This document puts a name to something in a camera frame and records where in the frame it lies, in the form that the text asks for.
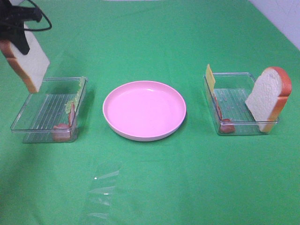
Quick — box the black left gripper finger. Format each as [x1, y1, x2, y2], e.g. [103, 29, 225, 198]
[10, 30, 30, 55]

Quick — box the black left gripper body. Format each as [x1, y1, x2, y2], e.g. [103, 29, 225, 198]
[0, 0, 42, 39]

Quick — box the toast bread slice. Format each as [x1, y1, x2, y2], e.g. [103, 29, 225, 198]
[0, 31, 50, 93]
[245, 67, 292, 133]

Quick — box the green lettuce leaf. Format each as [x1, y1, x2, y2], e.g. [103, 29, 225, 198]
[65, 77, 85, 114]

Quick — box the bacon strip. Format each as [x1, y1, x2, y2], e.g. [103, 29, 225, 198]
[213, 94, 235, 134]
[52, 102, 75, 142]

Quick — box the left clear plastic container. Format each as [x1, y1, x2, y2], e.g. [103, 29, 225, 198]
[10, 76, 88, 143]

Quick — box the clear plastic container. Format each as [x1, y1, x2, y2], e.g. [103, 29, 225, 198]
[10, 76, 88, 143]
[203, 72, 268, 135]

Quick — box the pink round plate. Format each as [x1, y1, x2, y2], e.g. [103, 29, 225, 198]
[103, 81, 187, 142]

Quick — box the clear plastic film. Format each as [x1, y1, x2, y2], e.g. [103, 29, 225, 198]
[81, 162, 121, 225]

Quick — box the yellow cheese slice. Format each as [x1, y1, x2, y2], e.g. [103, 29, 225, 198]
[205, 64, 216, 95]

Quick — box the right clear plastic container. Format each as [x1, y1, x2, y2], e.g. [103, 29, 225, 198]
[203, 72, 268, 135]

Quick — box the green tablecloth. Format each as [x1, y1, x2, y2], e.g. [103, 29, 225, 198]
[0, 0, 300, 225]

